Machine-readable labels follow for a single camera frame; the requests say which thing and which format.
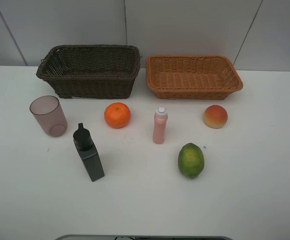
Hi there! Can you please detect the pink bottle white cap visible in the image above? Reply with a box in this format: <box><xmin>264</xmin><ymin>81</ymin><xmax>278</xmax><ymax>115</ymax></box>
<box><xmin>153</xmin><ymin>106</ymin><xmax>168</xmax><ymax>144</ymax></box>

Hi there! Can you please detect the orange mandarin fruit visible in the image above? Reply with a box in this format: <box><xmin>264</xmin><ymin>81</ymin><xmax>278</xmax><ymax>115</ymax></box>
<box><xmin>104</xmin><ymin>102</ymin><xmax>131</xmax><ymax>129</ymax></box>

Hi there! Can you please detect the green lime fruit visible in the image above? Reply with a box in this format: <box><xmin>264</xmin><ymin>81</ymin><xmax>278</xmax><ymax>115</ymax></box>
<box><xmin>178</xmin><ymin>143</ymin><xmax>205</xmax><ymax>179</ymax></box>

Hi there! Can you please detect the red yellow peach fruit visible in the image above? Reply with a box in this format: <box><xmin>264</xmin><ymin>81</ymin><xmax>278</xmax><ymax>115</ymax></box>
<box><xmin>203</xmin><ymin>105</ymin><xmax>228</xmax><ymax>129</ymax></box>

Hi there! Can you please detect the translucent purple plastic cup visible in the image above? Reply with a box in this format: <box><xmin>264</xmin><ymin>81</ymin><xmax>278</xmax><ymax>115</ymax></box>
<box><xmin>30</xmin><ymin>95</ymin><xmax>68</xmax><ymax>137</ymax></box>

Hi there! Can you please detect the light orange wicker basket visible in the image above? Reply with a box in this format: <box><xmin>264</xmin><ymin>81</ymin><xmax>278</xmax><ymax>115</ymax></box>
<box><xmin>146</xmin><ymin>55</ymin><xmax>243</xmax><ymax>100</ymax></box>

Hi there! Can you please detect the black square dispenser bottle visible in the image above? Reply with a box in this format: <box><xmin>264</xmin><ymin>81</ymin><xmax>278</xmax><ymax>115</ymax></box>
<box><xmin>73</xmin><ymin>123</ymin><xmax>105</xmax><ymax>182</ymax></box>

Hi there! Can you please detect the dark brown wicker basket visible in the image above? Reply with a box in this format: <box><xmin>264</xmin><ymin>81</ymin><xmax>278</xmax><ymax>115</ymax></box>
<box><xmin>36</xmin><ymin>44</ymin><xmax>141</xmax><ymax>99</ymax></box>

